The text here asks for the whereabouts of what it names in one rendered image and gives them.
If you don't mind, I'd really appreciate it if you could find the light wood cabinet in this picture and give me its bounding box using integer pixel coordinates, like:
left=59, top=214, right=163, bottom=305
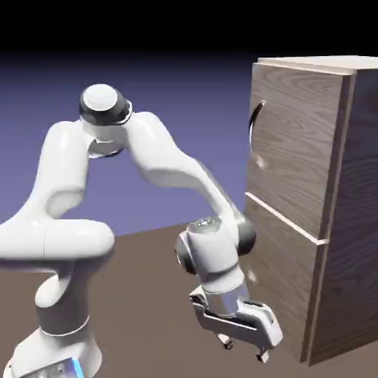
left=241, top=55, right=378, bottom=368

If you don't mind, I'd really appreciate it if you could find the curved metal handle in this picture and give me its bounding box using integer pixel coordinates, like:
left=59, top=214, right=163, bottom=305
left=248, top=100, right=267, bottom=168

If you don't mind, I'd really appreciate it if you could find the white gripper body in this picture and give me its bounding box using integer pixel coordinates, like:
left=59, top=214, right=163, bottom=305
left=193, top=299, right=284, bottom=353

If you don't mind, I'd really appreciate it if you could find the wooden cabinet door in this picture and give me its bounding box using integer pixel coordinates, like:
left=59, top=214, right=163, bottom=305
left=242, top=193, right=329, bottom=368
left=244, top=63, right=357, bottom=241

